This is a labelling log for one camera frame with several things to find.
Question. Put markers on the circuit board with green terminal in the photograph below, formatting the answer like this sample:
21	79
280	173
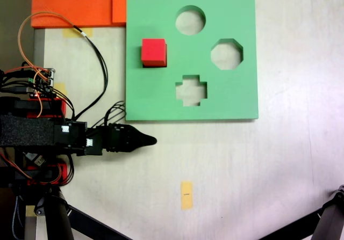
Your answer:
44	80

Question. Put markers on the black tripod leg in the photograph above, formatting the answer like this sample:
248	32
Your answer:
326	221

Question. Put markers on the small yellow tape piece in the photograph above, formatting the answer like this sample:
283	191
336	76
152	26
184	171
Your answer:
61	87

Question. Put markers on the yellow tape square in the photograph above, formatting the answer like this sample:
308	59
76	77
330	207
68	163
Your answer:
30	210

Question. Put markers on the large orange foam block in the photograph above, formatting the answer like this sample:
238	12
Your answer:
67	3

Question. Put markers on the black tripod with hinge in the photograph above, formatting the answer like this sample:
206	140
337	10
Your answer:
56	218

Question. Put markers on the wide yellow tape strip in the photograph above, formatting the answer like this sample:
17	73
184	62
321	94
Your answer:
69	33

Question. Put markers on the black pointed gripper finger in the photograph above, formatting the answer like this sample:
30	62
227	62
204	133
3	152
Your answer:
145	141

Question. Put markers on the red square block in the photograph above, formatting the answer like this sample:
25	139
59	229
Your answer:
153	50

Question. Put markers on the yellow tape marker with print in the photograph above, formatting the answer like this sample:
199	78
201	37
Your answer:
186	197

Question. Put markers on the red printed base mount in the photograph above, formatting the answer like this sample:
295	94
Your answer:
63	106

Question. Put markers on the green shape-hole board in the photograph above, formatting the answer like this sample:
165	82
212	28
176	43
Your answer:
161	100

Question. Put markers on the black USB plug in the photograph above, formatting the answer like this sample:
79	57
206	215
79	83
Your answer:
18	89

